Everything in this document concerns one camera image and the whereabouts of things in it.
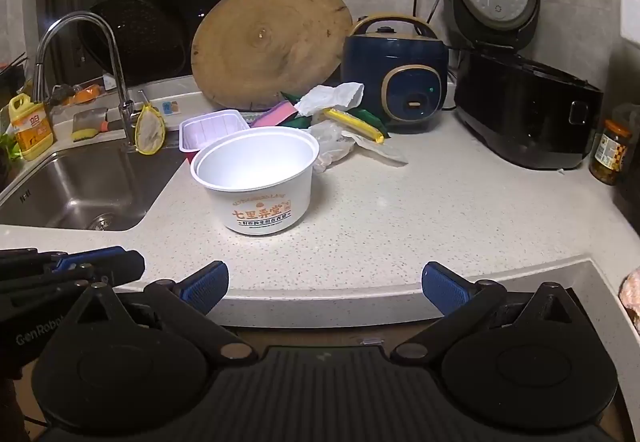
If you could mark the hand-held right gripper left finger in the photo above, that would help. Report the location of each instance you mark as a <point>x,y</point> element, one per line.
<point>205,284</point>

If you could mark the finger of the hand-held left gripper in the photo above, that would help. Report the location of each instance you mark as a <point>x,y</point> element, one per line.
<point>90,258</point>
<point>120,269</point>

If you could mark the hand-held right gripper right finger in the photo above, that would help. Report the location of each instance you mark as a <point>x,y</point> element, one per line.
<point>440,289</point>

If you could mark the white printed paper bowl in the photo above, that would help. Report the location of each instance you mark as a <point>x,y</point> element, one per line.
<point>260,192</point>

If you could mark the clear plastic tray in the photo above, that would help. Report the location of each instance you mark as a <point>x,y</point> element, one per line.
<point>212,130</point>

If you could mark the pink sponge block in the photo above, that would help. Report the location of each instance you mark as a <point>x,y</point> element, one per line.
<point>274,115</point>

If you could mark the green yellow snack packet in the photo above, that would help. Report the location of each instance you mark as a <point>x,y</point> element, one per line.
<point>352,122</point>

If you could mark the stainless steel sink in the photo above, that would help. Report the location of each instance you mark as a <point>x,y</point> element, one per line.
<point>85,187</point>

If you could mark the green vegetables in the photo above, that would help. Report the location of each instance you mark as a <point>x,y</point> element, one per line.
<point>10,147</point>

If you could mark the steel cleaver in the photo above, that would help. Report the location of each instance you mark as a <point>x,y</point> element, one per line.
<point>90,120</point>

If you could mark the yellow rimmed mesh strainer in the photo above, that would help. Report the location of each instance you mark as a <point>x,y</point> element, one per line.
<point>149,132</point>

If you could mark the yellow detergent bottle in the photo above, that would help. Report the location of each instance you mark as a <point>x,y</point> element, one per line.
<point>31,127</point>

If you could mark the orange plastic bag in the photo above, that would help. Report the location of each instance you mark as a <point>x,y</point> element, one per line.
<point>86,94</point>

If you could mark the small white card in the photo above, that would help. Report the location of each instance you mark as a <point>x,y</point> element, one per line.
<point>172,107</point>

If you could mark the clear plastic bag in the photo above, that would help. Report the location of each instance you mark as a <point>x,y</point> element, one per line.
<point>335,140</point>

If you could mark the black rice cooker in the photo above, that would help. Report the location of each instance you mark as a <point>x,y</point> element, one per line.
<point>520,117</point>

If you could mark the pink lumpy item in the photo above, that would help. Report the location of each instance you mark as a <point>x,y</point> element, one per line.
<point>631,294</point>

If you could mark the steel kitchen faucet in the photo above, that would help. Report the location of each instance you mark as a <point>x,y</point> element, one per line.
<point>112,67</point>

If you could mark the dark green wrapper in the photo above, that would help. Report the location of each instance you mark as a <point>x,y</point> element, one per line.
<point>290,101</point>

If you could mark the glass pickle jar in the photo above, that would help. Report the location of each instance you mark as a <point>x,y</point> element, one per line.
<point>610,152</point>

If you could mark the white crumpled tissue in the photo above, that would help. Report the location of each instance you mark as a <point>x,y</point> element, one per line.
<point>330,97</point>

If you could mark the blue rice cooker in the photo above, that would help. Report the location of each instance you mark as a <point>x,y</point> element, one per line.
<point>395,72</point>

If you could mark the dark glass container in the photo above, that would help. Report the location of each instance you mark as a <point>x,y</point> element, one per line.
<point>631,172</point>

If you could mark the black wok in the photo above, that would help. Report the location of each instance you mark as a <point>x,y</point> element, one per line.
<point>135,37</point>

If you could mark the round wooden cutting board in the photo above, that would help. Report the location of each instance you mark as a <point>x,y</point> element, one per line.
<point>265,47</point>

